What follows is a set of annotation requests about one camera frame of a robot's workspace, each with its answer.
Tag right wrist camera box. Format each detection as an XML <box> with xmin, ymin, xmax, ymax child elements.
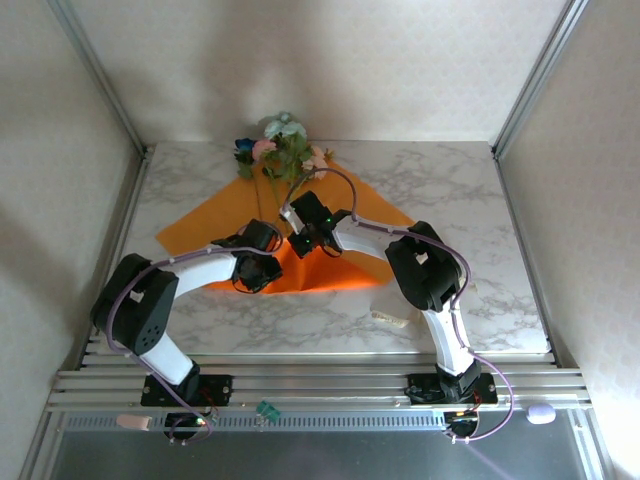
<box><xmin>279</xmin><ymin>189</ymin><xmax>332</xmax><ymax>234</ymax></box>

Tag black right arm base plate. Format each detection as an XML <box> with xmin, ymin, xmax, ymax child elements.
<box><xmin>405</xmin><ymin>371</ymin><xmax>499</xmax><ymax>406</ymax></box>

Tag black controller board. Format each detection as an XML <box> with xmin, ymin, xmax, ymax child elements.
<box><xmin>441</xmin><ymin>409</ymin><xmax>482</xmax><ymax>442</ymax></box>
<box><xmin>164</xmin><ymin>412</ymin><xmax>214</xmax><ymax>444</ymax></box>

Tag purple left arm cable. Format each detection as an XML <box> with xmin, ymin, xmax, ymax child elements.
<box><xmin>106</xmin><ymin>227</ymin><xmax>287</xmax><ymax>447</ymax></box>

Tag pink rubber block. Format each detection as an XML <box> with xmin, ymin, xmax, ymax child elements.
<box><xmin>115</xmin><ymin>414</ymin><xmax>153</xmax><ymax>433</ymax></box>

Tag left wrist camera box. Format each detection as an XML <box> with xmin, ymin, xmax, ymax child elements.
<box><xmin>239</xmin><ymin>218</ymin><xmax>285</xmax><ymax>254</ymax></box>

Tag aluminium table edge rail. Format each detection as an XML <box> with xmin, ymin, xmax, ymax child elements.
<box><xmin>74</xmin><ymin>148</ymin><xmax>154</xmax><ymax>372</ymax></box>
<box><xmin>493</xmin><ymin>152</ymin><xmax>562</xmax><ymax>362</ymax></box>

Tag aluminium mounting rails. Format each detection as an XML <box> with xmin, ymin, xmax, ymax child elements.
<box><xmin>46</xmin><ymin>348</ymin><xmax>594</xmax><ymax>414</ymax></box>

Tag cream ribbon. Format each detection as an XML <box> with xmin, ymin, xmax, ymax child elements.
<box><xmin>368</xmin><ymin>293</ymin><xmax>414</xmax><ymax>330</ymax></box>

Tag grey slotted metal tray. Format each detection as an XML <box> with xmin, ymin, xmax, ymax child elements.
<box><xmin>19</xmin><ymin>409</ymin><xmax>614</xmax><ymax>480</ymax></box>

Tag orange wrapping paper sheet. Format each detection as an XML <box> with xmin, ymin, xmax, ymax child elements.
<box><xmin>154</xmin><ymin>159</ymin><xmax>417</xmax><ymax>297</ymax></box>

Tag green plug connector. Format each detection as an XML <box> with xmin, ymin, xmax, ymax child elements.
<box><xmin>255</xmin><ymin>399</ymin><xmax>282</xmax><ymax>422</ymax></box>

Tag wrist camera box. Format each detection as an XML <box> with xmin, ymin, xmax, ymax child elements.
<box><xmin>279</xmin><ymin>189</ymin><xmax>332</xmax><ymax>234</ymax></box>
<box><xmin>239</xmin><ymin>218</ymin><xmax>285</xmax><ymax>254</ymax></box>

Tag lavender oval pebble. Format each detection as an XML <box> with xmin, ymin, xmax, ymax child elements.
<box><xmin>526</xmin><ymin>403</ymin><xmax>557</xmax><ymax>426</ymax></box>

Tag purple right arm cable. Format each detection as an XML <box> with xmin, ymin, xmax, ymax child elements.
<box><xmin>282</xmin><ymin>166</ymin><xmax>517</xmax><ymax>444</ymax></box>

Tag fake flower bouquet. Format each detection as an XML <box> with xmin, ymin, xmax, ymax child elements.
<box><xmin>233</xmin><ymin>111</ymin><xmax>334</xmax><ymax>236</ymax></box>

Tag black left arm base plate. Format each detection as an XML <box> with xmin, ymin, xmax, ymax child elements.
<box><xmin>140</xmin><ymin>373</ymin><xmax>235</xmax><ymax>408</ymax></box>

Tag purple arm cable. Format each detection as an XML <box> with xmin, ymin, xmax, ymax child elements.
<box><xmin>282</xmin><ymin>166</ymin><xmax>517</xmax><ymax>444</ymax></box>
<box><xmin>106</xmin><ymin>227</ymin><xmax>287</xmax><ymax>447</ymax></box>

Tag aluminium frame post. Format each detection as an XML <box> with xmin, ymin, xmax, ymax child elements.
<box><xmin>491</xmin><ymin>0</ymin><xmax>587</xmax><ymax>157</ymax></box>
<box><xmin>47</xmin><ymin>0</ymin><xmax>152</xmax><ymax>157</ymax></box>

